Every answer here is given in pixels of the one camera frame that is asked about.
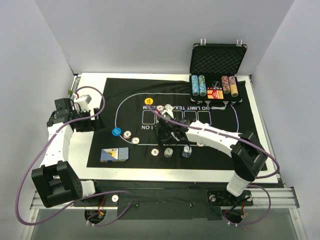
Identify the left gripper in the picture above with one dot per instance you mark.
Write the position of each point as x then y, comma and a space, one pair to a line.
92, 122

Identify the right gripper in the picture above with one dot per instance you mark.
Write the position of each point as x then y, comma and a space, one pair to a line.
164, 128

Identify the blue round button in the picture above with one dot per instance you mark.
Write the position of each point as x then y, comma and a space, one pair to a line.
116, 131

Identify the grey white chip stack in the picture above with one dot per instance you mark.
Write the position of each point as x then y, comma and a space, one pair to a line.
168, 152

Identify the red white chip stack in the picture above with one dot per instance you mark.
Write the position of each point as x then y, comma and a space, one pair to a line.
155, 152

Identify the blue white chip stack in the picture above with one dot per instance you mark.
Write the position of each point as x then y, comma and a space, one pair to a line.
187, 151

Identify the red white single chip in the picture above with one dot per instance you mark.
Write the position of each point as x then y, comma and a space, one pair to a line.
127, 134

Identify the blue playing card deck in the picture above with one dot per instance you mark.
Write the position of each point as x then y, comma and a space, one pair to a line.
111, 155

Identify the yellow dealer button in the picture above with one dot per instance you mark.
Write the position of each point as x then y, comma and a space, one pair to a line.
148, 101

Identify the grey white single chip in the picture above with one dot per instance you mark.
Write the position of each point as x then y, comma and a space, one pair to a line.
135, 140

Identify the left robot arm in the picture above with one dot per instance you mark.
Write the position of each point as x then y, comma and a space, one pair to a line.
55, 180

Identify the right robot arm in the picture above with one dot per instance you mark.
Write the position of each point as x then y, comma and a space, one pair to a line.
245, 150

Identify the black poker table mat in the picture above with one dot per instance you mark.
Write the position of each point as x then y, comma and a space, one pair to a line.
125, 109

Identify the blue chip row right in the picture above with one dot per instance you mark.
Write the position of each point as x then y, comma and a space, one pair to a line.
202, 85

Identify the blue chip row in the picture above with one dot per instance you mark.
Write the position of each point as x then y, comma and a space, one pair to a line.
202, 85
195, 85

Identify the red orange card deck box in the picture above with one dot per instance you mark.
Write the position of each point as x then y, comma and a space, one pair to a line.
215, 94

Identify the blue chip row left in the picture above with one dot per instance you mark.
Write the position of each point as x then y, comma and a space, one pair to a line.
195, 85

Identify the clear round button in case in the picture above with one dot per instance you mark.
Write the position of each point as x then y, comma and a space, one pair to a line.
216, 84

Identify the red chip row in case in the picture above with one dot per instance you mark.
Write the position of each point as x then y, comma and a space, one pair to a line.
225, 84

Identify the tan chip row in case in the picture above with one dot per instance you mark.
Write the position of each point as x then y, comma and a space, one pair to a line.
233, 86

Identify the black poker chip case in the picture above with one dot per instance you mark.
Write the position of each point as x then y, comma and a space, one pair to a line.
214, 60

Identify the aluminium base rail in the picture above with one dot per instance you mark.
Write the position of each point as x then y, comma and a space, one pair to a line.
280, 198

